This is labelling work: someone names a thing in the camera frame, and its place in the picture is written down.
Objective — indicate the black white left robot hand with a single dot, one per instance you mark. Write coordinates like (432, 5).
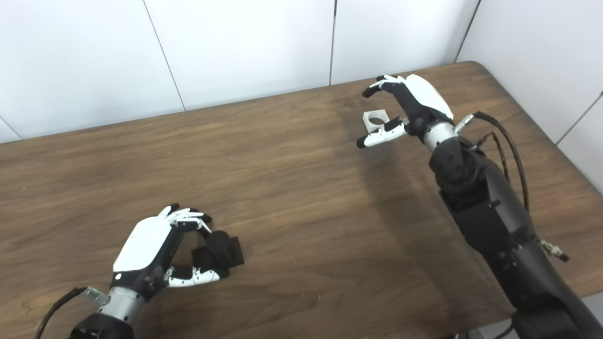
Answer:
(143, 245)

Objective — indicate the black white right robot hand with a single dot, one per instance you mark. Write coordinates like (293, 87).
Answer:
(424, 101)

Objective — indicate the white square piece with hole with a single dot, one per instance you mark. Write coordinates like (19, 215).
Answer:
(368, 123)

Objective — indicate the black peg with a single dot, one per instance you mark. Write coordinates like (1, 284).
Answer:
(224, 249)

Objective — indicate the silver forearm connector plug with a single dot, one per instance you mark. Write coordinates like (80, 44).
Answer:
(553, 249)

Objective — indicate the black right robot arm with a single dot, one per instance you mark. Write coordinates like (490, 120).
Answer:
(499, 221)

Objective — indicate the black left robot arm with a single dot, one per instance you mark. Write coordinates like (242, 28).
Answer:
(118, 308)

